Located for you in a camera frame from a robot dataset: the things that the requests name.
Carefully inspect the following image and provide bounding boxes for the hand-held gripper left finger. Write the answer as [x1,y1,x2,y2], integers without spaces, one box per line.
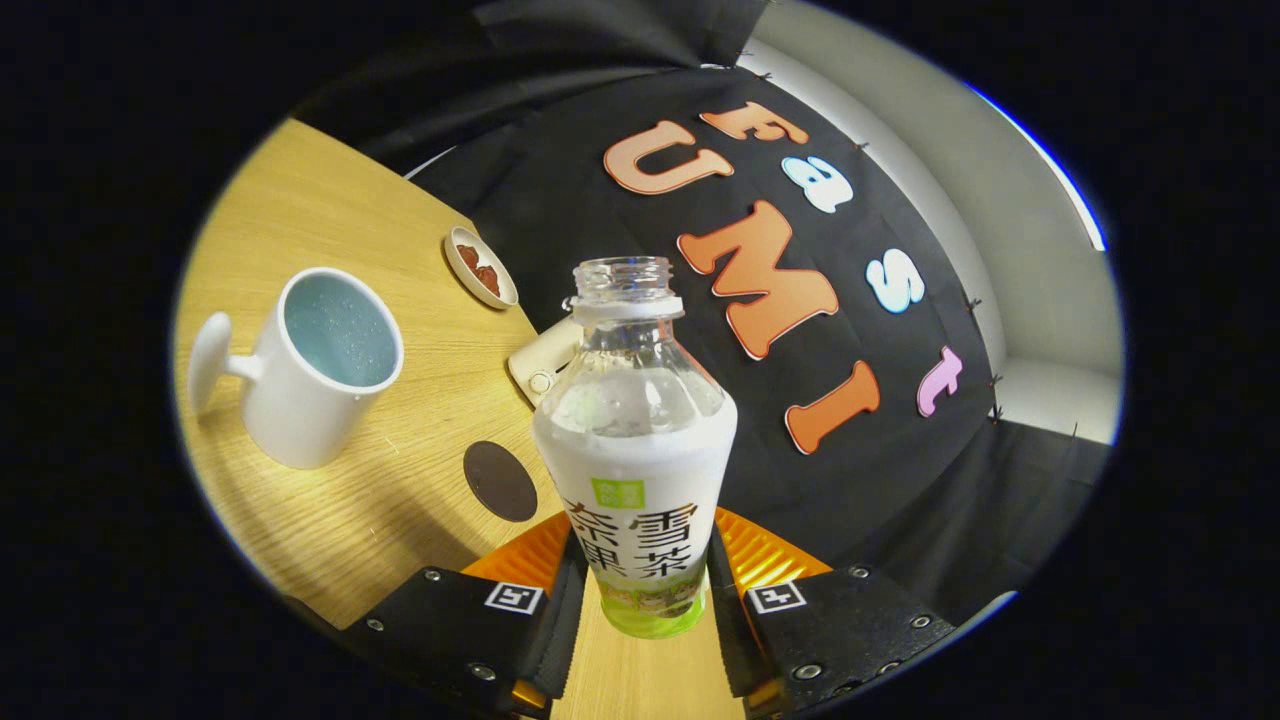
[345,512,591,719]

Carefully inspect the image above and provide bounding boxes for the clear juice bottle white label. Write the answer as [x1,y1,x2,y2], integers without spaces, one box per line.
[531,256,739,640]

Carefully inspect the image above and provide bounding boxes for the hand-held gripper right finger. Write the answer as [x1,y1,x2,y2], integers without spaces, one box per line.
[705,507,956,719]

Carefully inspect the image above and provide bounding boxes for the white cup with handle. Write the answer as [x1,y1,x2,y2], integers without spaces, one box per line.
[187,266,406,471]

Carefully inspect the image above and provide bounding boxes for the small round white dish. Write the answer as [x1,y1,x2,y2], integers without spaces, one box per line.
[443,226,520,311]

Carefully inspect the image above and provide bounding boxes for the black backdrop cloth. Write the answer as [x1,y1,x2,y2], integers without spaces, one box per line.
[290,0,1111,626]

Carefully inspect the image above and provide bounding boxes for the wooden table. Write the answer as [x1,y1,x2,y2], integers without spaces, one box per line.
[172,118,746,720]

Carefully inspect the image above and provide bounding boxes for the cream white toaster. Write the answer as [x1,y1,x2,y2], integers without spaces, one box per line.
[507,315,583,409]

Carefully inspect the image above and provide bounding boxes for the dark brown round coaster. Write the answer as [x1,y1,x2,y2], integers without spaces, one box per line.
[462,440,539,523]

